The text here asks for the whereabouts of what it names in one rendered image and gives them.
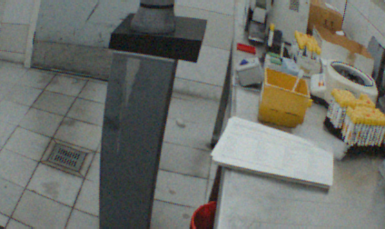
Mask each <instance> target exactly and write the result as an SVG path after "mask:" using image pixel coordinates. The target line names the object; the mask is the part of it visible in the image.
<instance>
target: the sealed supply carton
mask: <svg viewBox="0 0 385 229"><path fill-rule="evenodd" d="M342 18H343V17H342V15H341V12H340V10H339V9H338V8H337V7H335V6H333V5H330V4H327V3H325V2H323V1H321V0H311V1H310V10H309V17H308V24H307V26H308V27H307V29H309V30H311V31H312V32H313V27H314V25H317V26H319V27H321V28H325V29H327V30H330V32H331V34H332V35H334V34H335V33H337V32H338V31H339V32H341V30H342Z"/></svg>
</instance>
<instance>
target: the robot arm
mask: <svg viewBox="0 0 385 229"><path fill-rule="evenodd" d="M255 1H257V0H250V4H251V9H252V11H253V10H254V6H255V5H256V3H255ZM273 1H274V0H265V3H266V4H267V5H266V6H265V7H266V9H267V11H266V13H265V14H266V15H267V14H268V13H269V12H270V10H271V7H272V4H273V3H274V2H273ZM174 3H175V0H140V6H139V7H138V9H137V11H136V14H135V15H134V17H133V20H132V23H131V25H130V28H131V29H133V30H134V31H135V32H141V33H144V34H145V33H149V34H160V33H170V32H173V31H174V30H175V29H176V25H177V23H176V19H175V15H174Z"/></svg>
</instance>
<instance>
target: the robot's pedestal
mask: <svg viewBox="0 0 385 229"><path fill-rule="evenodd" d="M177 65H178V59H173V58H169V57H160V56H156V55H148V54H145V55H144V54H139V53H135V52H132V53H131V52H126V51H124V50H123V51H119V50H114V53H113V57H112V63H111V69H110V71H109V77H108V85H107V92H106V99H105V106H104V119H103V127H102V133H101V135H102V141H101V148H100V150H101V153H100V167H99V170H100V174H99V179H100V180H99V229H150V227H151V225H150V222H151V219H152V210H153V199H154V195H155V190H156V189H155V186H156V182H157V176H158V172H159V168H158V166H159V162H160V157H161V151H162V147H163V138H164V132H165V126H166V122H167V116H168V111H169V105H170V101H171V95H172V94H173V85H174V80H175V75H176V69H177Z"/></svg>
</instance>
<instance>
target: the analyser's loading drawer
mask: <svg viewBox="0 0 385 229"><path fill-rule="evenodd" d="M248 27H249V36H248V37H249V39H251V40H256V41H261V42H264V43H265V40H266V33H264V30H265V27H264V25H262V24H260V23H257V22H253V21H251V22H248Z"/></svg>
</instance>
